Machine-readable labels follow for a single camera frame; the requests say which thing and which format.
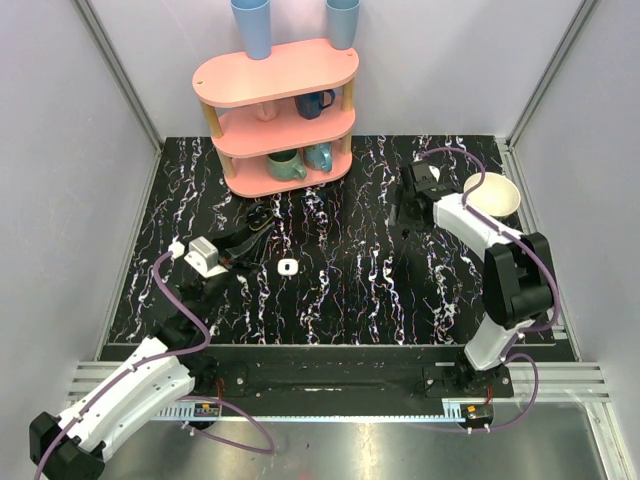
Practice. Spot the left light blue cup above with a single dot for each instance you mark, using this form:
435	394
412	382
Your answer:
253	20

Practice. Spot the pink three-tier shelf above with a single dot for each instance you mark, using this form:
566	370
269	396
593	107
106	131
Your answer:
228	87

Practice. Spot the white earbud charging case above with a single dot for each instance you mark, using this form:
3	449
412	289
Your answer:
288	267

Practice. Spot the right light blue cup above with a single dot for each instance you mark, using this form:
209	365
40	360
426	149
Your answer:
342	21

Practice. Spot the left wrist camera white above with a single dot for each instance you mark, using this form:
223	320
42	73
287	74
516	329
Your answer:
201	255

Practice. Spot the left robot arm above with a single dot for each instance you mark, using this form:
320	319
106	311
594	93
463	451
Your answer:
169	366

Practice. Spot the dark blue mug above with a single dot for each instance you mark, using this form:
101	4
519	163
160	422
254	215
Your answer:
311	105

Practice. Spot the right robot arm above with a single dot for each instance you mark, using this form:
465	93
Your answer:
518	277

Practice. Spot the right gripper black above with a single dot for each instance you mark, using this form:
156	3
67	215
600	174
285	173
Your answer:
405	220

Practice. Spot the light blue cup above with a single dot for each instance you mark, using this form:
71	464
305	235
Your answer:
253	20
342	21

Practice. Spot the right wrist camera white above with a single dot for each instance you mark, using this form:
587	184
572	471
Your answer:
435	172

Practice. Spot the light blue butterfly mug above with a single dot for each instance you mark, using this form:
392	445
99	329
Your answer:
319	157

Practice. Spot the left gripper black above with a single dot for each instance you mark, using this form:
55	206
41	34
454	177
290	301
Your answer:
232	250

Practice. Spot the pink mug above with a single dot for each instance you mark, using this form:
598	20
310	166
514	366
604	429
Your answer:
266	111

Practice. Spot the green ceramic mug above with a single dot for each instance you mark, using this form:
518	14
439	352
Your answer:
286	165

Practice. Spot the cream bowl green outside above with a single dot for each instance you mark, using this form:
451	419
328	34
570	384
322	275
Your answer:
497	196

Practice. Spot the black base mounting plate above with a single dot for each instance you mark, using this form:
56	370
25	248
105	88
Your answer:
330	382

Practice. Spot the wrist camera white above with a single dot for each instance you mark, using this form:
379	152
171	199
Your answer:
201	255
435	172

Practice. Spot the black earbud charging case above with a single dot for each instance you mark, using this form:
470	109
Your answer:
258	216

